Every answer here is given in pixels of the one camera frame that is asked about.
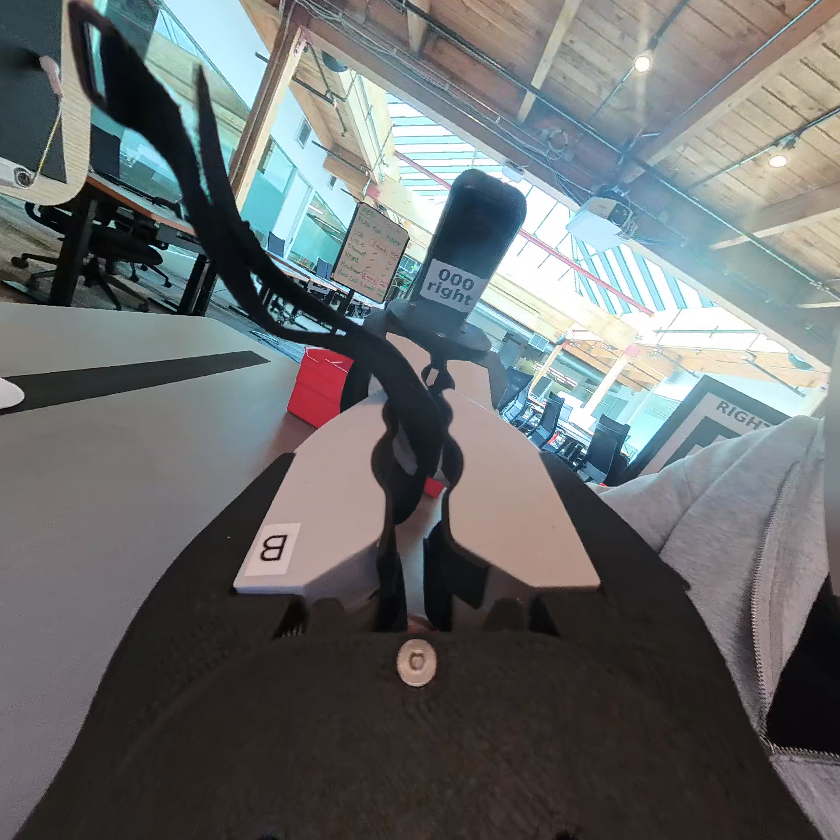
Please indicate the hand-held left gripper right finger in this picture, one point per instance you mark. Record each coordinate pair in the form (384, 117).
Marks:
(512, 512)

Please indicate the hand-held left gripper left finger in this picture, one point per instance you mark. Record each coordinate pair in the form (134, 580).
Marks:
(315, 512)

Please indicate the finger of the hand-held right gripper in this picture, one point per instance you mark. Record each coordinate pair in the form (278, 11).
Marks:
(403, 361)
(469, 384)

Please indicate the grey desk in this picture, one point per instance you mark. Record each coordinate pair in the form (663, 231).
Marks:
(131, 525)

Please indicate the wooden office desk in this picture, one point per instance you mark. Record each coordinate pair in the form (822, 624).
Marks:
(72, 256)

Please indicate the red plastic bin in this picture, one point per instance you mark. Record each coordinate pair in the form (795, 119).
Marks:
(315, 394)

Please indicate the whiteboard on stand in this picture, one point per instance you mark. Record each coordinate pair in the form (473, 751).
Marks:
(367, 256)

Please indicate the white ceiling projector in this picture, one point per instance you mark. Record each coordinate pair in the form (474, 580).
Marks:
(600, 223)

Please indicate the framed black white marker poster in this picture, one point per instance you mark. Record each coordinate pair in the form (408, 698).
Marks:
(695, 426)

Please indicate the long black tape strip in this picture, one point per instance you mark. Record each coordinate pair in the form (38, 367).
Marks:
(131, 377)

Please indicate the round ceiling lamp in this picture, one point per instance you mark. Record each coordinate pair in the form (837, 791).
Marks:
(642, 62)
(778, 159)

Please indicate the black office chair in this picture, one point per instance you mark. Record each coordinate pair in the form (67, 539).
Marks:
(124, 253)

